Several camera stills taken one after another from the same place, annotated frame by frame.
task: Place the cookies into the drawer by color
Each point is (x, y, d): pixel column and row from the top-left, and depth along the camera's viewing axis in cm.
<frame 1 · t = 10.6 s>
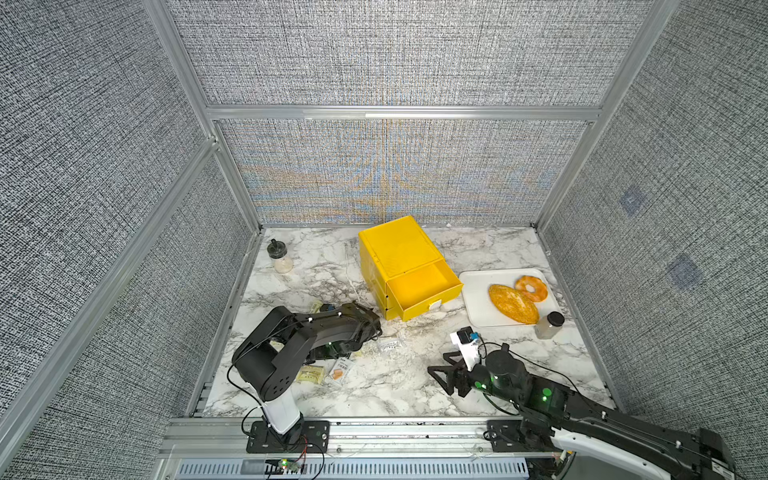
left hand: (322, 350, 86), fingers closed
right hand: (436, 359, 74), fingers open
yellow plastic drawer cabinet: (404, 271, 81), point 22 cm above the table
white plastic tray: (480, 310, 99), on the table
crumb-coated oval bread: (514, 303, 94), point 5 cm above the table
glazed twisted ring bread: (541, 290, 101), point 2 cm above the table
glass jar black lid left: (277, 251, 100), point 11 cm above the table
glass jar black lid right: (550, 325, 85), point 9 cm above the table
white cookie packet: (342, 369, 85), point 2 cm above the table
white cookie packet 2: (389, 346, 89), on the table

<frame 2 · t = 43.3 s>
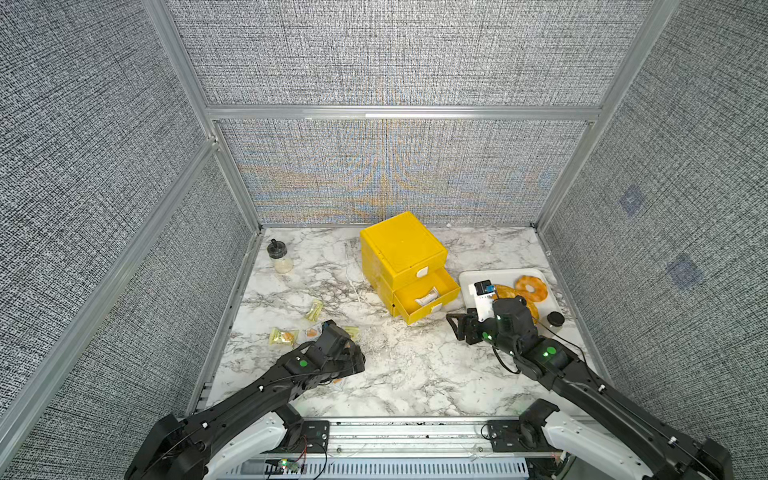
left hand: (360, 361, 82), fingers open
right hand: (458, 306, 77), fingers open
yellow cookie packet: (283, 337, 89), point 3 cm above the table
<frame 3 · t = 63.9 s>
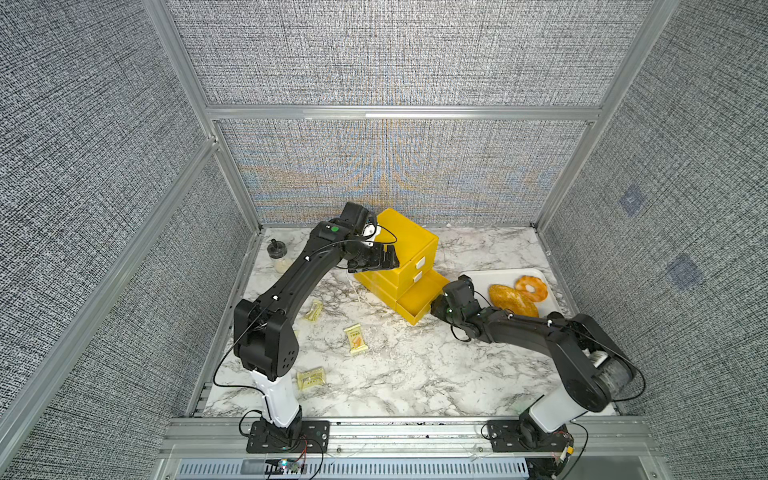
left hand: (390, 262, 82), fingers open
right hand: (434, 297, 93), fingers open
yellow cookie packet 2: (310, 378, 83), point 2 cm above the table
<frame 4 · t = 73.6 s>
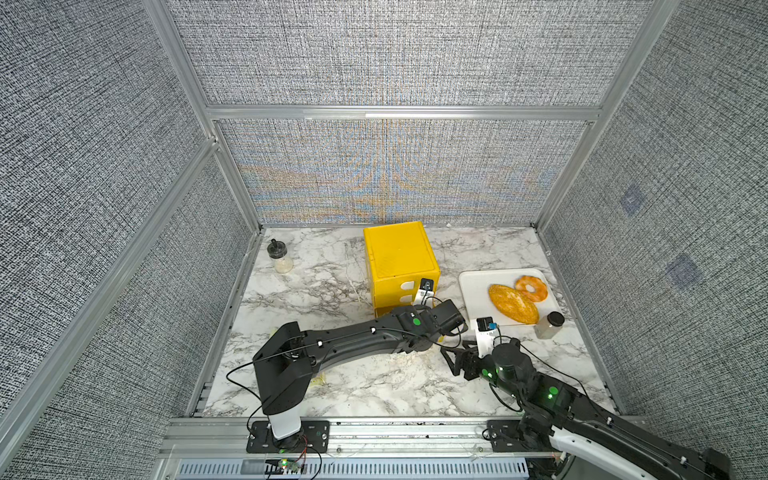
left hand: (429, 319, 80), fingers open
right hand: (451, 341, 77), fingers open
yellow plastic drawer cabinet: (400, 256, 86), point 21 cm above the table
